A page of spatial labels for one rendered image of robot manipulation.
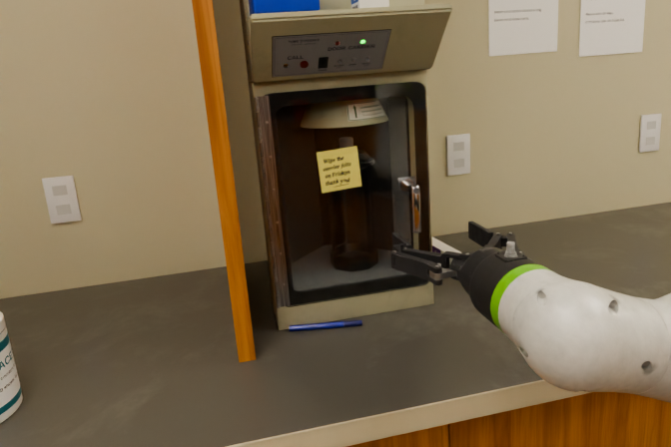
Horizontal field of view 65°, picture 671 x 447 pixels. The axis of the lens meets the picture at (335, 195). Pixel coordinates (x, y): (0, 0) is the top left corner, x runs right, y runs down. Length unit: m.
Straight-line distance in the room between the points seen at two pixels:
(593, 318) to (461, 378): 0.37
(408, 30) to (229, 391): 0.65
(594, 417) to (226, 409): 0.61
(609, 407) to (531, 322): 0.50
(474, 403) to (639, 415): 0.34
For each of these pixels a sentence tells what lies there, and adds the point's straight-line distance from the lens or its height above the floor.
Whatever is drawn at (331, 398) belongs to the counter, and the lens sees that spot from 0.85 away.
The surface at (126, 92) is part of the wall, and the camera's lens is 1.38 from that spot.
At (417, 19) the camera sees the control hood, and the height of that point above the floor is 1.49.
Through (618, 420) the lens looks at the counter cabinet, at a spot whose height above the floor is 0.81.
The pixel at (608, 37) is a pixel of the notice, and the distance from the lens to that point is 1.75.
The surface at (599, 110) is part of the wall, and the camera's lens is 1.75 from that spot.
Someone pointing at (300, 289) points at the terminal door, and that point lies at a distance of 1.01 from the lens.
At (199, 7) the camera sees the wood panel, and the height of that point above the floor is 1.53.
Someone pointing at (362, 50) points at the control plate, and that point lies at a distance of 0.90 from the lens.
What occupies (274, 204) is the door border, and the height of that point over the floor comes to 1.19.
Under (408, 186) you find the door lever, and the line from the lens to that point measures 0.97.
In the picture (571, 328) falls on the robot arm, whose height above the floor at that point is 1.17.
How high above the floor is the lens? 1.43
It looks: 14 degrees down
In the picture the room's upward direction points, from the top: 4 degrees counter-clockwise
